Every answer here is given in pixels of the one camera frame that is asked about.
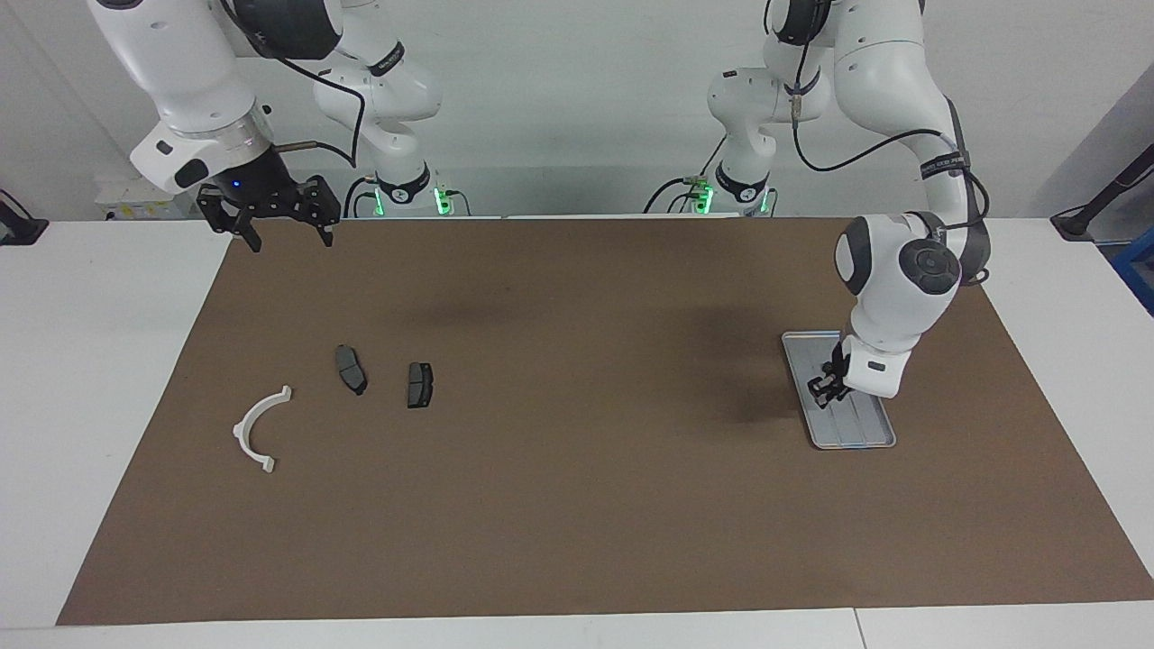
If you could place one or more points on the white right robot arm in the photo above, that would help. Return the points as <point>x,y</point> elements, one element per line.
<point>180,63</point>

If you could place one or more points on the curved grey brake pad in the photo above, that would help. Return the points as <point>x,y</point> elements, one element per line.
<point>350,368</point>

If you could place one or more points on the white power box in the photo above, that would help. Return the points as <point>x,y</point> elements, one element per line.
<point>122,194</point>

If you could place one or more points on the silver metal tray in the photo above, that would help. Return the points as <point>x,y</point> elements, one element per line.
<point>852,424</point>

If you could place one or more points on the blue crate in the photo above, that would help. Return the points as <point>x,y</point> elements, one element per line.
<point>1138,270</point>

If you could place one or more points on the white curved plastic bracket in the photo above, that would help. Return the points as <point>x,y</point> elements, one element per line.
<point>242,431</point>

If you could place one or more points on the brown table mat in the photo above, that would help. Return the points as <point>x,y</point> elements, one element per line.
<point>577,505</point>

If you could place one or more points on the black desk clamp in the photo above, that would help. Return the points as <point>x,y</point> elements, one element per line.
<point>18,227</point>

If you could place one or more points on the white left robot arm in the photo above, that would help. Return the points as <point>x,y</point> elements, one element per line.
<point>892,270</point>

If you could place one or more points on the rectangular grey brake pad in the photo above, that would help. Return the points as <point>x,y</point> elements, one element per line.
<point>419,386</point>

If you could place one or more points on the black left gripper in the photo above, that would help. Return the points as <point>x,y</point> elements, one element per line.
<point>841,365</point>

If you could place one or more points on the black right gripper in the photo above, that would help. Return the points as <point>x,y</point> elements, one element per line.
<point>257,189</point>

